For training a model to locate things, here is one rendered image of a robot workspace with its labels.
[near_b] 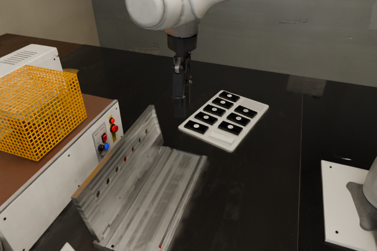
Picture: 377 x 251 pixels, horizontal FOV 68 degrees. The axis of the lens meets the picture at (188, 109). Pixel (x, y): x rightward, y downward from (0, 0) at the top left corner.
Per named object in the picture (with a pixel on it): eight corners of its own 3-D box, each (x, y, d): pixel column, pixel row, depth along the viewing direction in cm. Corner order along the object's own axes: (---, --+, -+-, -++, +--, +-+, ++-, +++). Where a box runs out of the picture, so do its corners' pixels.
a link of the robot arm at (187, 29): (203, 5, 70) (202, 28, 73) (168, 3, 71) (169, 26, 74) (198, 15, 62) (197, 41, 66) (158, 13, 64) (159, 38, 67)
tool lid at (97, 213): (76, 198, 69) (70, 196, 69) (101, 245, 78) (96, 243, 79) (153, 105, 103) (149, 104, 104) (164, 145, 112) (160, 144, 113)
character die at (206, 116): (212, 125, 126) (212, 123, 125) (194, 117, 130) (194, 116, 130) (217, 120, 129) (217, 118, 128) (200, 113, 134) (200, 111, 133)
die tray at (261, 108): (231, 153, 112) (231, 151, 112) (177, 129, 125) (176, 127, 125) (269, 107, 140) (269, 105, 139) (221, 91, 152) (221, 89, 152)
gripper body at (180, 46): (194, 39, 66) (193, 74, 71) (200, 28, 73) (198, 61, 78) (162, 37, 67) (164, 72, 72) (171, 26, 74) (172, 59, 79)
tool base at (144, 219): (160, 272, 75) (159, 264, 73) (93, 246, 81) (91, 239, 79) (207, 160, 109) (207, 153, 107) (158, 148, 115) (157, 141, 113)
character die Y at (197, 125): (203, 134, 120) (203, 132, 120) (183, 127, 125) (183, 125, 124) (208, 128, 124) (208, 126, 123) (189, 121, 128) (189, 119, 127)
